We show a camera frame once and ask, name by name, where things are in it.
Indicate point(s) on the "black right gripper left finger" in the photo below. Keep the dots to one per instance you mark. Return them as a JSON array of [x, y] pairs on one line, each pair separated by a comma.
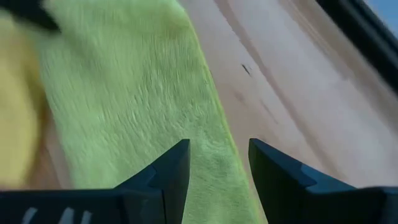
[[149, 202]]

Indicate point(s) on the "yellow microfiber towel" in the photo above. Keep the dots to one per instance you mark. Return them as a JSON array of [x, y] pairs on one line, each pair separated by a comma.
[[15, 109]]

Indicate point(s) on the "black aluminium table frame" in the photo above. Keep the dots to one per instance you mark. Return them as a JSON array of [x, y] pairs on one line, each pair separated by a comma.
[[367, 34]]

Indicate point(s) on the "lime green microfiber towel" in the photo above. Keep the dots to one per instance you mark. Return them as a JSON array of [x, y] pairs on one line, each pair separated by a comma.
[[124, 93]]

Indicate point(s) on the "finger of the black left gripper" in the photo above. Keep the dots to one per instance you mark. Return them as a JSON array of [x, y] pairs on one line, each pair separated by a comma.
[[25, 9]]

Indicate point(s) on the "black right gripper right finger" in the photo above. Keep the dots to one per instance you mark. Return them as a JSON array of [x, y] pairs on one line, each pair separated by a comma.
[[286, 199]]

